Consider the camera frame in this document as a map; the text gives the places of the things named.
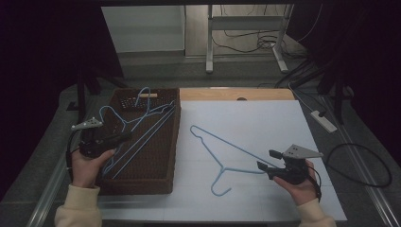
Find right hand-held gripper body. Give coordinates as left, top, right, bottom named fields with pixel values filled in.
left=267, top=144, right=324, bottom=186

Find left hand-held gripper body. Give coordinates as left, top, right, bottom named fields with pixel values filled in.
left=71, top=116, right=113, bottom=159

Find blue wire clothes hanger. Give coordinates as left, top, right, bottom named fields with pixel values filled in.
left=189, top=125, right=278, bottom=197
left=98, top=100, right=176, bottom=178
left=112, top=86, right=177, bottom=180

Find brown wicker basket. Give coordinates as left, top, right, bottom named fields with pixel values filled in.
left=96, top=87, right=183, bottom=196

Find person's right hand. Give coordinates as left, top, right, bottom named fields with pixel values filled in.
left=272, top=159, right=321, bottom=207

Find person's left hand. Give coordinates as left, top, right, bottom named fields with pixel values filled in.
left=71, top=148, right=116, bottom=190

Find white table cover sheet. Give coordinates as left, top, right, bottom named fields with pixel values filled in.
left=99, top=99, right=348, bottom=222

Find black stand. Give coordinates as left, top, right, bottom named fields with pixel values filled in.
left=65, top=64, right=127, bottom=122
left=316, top=74, right=356, bottom=126

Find white power strip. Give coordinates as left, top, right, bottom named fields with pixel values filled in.
left=309, top=110, right=339, bottom=133

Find white cabinet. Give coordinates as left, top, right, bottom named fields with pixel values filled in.
left=100, top=5, right=186, bottom=54

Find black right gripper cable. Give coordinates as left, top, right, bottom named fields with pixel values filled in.
left=305, top=164, right=323, bottom=203

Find white power strip cable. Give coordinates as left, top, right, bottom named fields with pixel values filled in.
left=287, top=82, right=317, bottom=114

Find looped black cable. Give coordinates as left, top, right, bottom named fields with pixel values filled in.
left=324, top=143, right=393, bottom=189

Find aluminium rail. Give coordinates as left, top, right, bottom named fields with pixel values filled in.
left=26, top=148, right=75, bottom=227
left=320, top=94, right=401, bottom=227

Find bundle of black cables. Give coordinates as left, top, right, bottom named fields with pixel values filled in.
left=256, top=58, right=329, bottom=91

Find tangled black floor cables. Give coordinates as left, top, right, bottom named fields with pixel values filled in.
left=210, top=4, right=304, bottom=61

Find white desk frame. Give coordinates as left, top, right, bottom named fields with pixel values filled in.
left=205, top=4, right=289, bottom=75

